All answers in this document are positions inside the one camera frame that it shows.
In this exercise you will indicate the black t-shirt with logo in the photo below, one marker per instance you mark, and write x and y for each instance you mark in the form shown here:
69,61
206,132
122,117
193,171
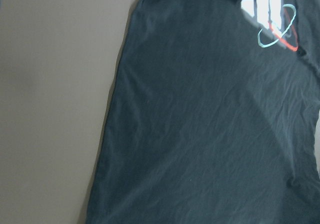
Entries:
212,119

